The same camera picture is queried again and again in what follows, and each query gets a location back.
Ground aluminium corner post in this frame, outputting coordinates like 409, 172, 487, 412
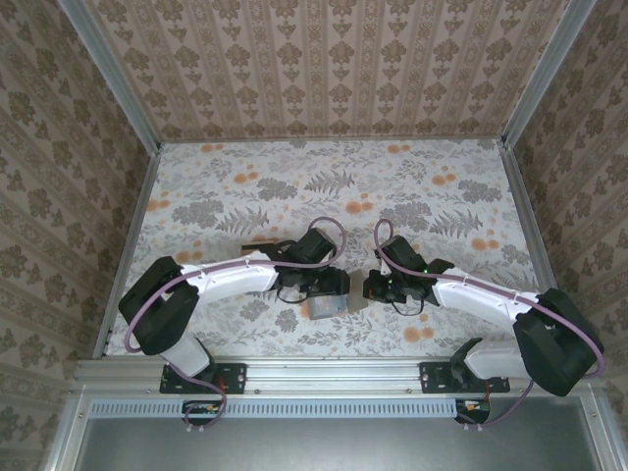
500, 0, 599, 148
57, 0, 163, 154

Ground grey card holder clear sleeves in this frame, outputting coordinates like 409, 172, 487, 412
304, 271, 368, 324

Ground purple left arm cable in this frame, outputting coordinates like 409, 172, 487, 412
123, 215, 347, 434

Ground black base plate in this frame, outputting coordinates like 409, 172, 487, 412
159, 361, 247, 395
418, 361, 511, 395

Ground tan card black stripe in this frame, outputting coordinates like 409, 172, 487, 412
240, 238, 277, 255

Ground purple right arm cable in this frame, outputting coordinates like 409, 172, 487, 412
374, 218, 607, 434

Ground aluminium side rail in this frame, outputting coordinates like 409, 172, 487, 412
92, 144, 163, 362
498, 141, 565, 301

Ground thin black right gripper cable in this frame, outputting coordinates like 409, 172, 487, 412
392, 293, 429, 316

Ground small circuit board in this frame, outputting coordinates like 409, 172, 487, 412
454, 397, 492, 424
182, 399, 222, 426

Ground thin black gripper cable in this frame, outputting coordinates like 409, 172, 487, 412
275, 287, 316, 306
392, 293, 429, 316

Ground white slotted cable duct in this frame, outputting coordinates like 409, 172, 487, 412
90, 397, 487, 419

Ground aluminium front frame rail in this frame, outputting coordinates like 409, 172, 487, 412
73, 356, 598, 393

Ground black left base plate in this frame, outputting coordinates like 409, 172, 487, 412
159, 361, 247, 395

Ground thin black left gripper cable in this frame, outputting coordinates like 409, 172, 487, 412
275, 287, 316, 306

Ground grey metal panel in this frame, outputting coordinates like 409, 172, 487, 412
46, 385, 628, 471

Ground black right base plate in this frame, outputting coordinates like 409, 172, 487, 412
418, 361, 511, 395

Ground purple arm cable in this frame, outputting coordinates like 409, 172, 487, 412
123, 215, 347, 434
374, 218, 607, 434

